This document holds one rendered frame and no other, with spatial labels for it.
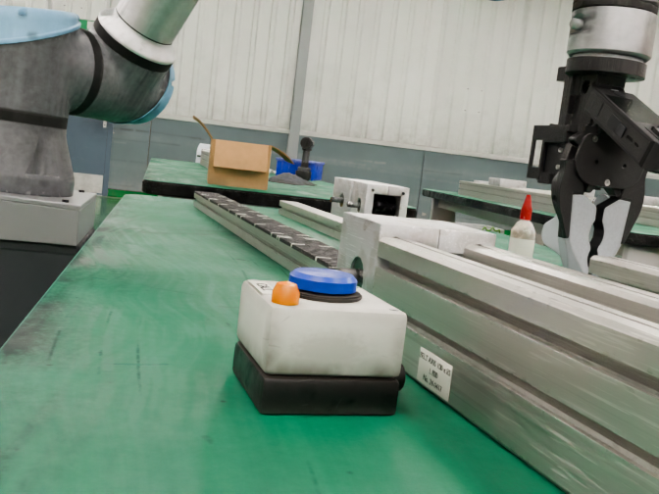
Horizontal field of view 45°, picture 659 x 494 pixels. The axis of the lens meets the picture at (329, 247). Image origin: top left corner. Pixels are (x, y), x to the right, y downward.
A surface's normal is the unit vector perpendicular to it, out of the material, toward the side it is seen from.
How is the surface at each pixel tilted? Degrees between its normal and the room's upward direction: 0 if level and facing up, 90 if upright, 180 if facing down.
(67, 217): 90
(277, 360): 90
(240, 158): 69
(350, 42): 90
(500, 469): 0
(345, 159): 90
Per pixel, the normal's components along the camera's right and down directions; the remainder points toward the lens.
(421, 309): -0.95, -0.07
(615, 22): -0.25, 0.07
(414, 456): 0.11, -0.99
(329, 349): 0.30, 0.14
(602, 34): -0.52, 0.03
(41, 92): 0.69, 0.18
